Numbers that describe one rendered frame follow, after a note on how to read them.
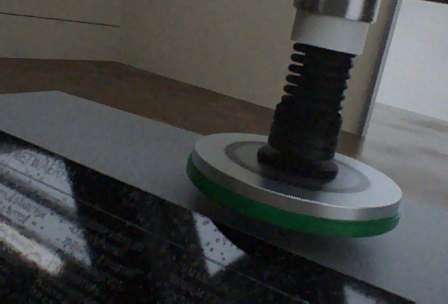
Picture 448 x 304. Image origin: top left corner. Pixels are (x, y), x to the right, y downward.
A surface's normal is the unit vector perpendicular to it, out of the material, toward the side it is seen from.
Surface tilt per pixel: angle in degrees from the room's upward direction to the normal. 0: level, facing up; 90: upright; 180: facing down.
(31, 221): 45
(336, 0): 90
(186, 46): 90
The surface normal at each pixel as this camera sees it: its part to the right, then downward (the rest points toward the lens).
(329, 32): -0.18, 0.19
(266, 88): -0.53, 0.09
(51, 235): -0.19, -0.60
